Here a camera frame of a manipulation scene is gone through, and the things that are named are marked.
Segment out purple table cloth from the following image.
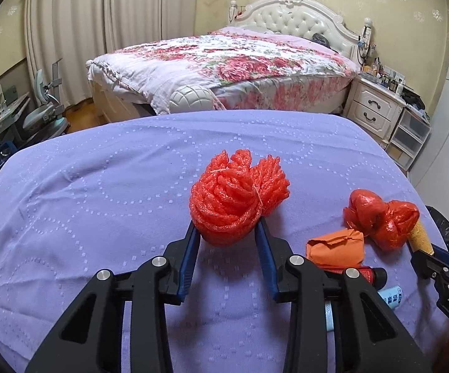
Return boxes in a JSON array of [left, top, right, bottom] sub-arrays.
[[0, 109, 449, 372]]

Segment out red plastic bag ball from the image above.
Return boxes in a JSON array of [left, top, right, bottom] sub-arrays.
[[343, 189, 420, 252]]

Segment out light blue sachet packet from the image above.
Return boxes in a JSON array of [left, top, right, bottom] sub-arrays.
[[325, 285, 403, 332]]

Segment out red black cylinder tube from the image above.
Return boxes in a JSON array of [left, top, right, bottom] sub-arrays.
[[322, 266, 387, 292]]

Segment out floral pink bedspread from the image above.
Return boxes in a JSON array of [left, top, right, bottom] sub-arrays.
[[86, 27, 358, 115]]

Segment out beige curtains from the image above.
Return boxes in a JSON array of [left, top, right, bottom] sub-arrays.
[[24, 0, 197, 106]]

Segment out clear plastic drawer unit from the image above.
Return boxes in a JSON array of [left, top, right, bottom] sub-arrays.
[[386, 105, 431, 173]]

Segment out white tufted bed frame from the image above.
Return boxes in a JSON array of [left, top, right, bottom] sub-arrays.
[[91, 0, 362, 122]]

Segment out nightstand clutter bottles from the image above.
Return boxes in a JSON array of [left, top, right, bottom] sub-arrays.
[[357, 17, 429, 122]]

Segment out white two-drawer nightstand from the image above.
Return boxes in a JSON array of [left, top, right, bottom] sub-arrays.
[[342, 76, 406, 149]]

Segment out black bag trash bin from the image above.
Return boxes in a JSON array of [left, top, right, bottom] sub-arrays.
[[427, 205, 449, 251]]

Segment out grey desk chair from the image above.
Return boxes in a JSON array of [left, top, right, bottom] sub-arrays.
[[22, 59, 70, 146]]

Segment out red foam fruit net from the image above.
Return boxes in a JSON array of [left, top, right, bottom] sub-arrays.
[[189, 149, 290, 247]]

